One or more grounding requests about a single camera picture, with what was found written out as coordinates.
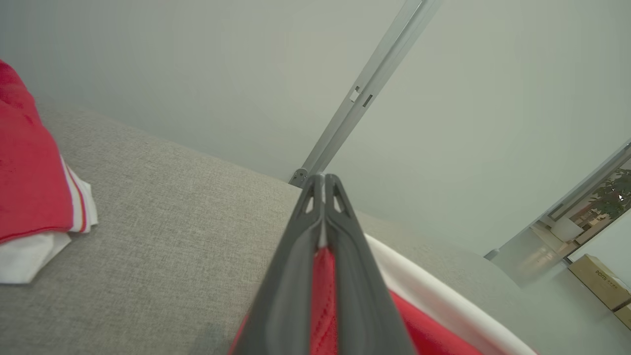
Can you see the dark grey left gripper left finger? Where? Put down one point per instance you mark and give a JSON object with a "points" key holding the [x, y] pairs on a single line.
{"points": [[281, 305]]}

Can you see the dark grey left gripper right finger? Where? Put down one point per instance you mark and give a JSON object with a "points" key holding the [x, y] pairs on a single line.
{"points": [[362, 305]]}

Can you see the red shorts with white stripe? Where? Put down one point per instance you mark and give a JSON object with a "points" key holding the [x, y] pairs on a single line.
{"points": [[434, 330]]}

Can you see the red basketball jersey number 23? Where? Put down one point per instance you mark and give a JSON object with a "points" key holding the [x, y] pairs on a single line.
{"points": [[29, 187]]}

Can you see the large brown cardboard box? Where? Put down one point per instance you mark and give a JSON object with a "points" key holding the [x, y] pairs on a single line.
{"points": [[599, 281]]}

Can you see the small brown cardboard box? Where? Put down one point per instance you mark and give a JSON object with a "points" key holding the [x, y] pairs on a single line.
{"points": [[625, 316]]}

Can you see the green leafy potted plant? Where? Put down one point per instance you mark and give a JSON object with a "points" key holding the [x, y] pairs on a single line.
{"points": [[613, 195]]}

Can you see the grey metal partition post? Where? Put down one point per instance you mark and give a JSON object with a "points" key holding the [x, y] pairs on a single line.
{"points": [[374, 74]]}

